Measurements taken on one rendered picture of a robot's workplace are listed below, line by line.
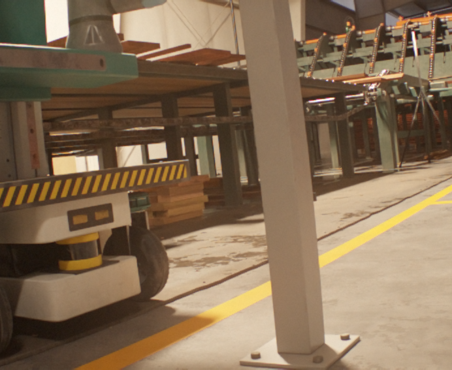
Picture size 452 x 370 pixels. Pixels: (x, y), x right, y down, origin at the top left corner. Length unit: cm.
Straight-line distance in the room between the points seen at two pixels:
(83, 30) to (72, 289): 63
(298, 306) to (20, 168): 81
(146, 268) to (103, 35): 56
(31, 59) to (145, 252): 51
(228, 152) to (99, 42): 245
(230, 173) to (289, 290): 291
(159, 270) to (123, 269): 15
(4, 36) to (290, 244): 85
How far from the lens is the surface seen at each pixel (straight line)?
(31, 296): 120
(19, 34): 150
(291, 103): 94
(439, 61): 1115
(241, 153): 808
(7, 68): 124
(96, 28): 150
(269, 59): 94
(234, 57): 344
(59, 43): 252
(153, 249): 141
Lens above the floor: 33
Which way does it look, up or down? 2 degrees down
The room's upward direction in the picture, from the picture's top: 6 degrees counter-clockwise
